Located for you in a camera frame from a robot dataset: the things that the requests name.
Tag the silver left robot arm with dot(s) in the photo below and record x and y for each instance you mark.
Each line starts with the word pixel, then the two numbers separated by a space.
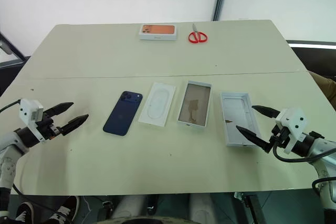
pixel 10 142

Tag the white rounded shape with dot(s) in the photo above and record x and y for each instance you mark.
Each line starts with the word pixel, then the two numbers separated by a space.
pixel 131 207
pixel 203 207

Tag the dark blue phone box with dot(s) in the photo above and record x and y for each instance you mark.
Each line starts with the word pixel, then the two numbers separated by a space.
pixel 122 113

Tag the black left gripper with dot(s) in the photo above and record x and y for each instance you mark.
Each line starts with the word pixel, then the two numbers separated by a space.
pixel 48 129

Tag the white phone box base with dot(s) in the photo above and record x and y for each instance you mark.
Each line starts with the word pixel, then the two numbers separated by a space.
pixel 194 104

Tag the black and white sneaker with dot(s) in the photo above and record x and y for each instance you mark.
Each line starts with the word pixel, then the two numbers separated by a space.
pixel 25 211
pixel 65 208

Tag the black table leg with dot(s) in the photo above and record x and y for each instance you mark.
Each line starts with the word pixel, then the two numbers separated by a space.
pixel 254 208

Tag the brown cloth object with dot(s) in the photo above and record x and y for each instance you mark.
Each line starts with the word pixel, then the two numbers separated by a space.
pixel 326 87

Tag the grey metal frame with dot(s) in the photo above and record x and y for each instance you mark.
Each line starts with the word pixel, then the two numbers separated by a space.
pixel 10 48

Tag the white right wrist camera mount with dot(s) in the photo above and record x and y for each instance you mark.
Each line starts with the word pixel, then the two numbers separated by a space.
pixel 294 119

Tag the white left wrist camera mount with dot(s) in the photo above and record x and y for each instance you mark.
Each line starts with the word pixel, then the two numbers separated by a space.
pixel 27 108

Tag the dark shelf with white strip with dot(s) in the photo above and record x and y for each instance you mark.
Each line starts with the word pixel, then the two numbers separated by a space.
pixel 312 45

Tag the sealed orange phone box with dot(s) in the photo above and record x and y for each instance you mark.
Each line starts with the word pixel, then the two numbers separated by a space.
pixel 158 32

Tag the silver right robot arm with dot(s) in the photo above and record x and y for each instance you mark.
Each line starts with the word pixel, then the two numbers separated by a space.
pixel 323 148

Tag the white box lid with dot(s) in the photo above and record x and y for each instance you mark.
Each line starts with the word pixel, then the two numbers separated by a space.
pixel 240 120

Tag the white cardboard insert tray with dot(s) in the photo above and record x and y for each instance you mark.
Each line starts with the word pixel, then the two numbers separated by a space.
pixel 157 104

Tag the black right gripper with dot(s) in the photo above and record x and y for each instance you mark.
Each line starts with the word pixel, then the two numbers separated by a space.
pixel 279 137

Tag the metal table bracket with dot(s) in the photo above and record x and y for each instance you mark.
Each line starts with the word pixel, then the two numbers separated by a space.
pixel 238 196

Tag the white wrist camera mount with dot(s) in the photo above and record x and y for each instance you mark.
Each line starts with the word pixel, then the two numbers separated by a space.
pixel 27 108
pixel 294 119

